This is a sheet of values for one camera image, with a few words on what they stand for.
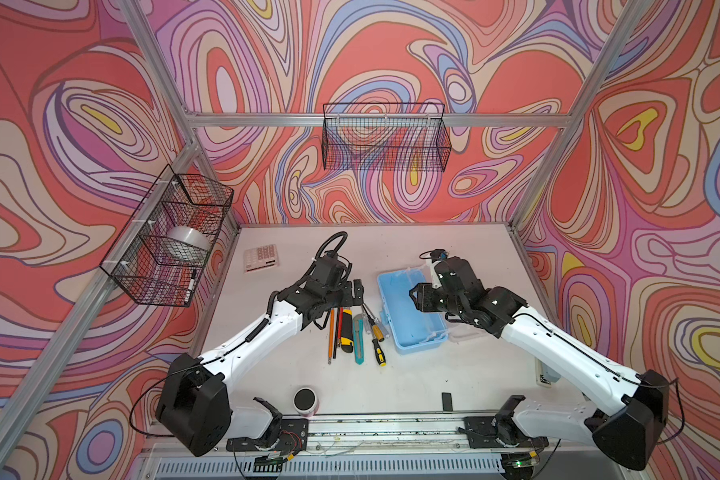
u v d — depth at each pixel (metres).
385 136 0.96
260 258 1.08
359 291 0.73
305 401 0.74
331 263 0.72
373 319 0.93
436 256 0.68
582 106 0.84
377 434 0.75
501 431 0.65
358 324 0.91
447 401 0.78
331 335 0.91
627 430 0.38
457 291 0.56
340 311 0.95
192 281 0.72
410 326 0.92
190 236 0.73
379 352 0.86
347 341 0.88
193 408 0.40
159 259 0.75
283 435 0.73
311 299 0.58
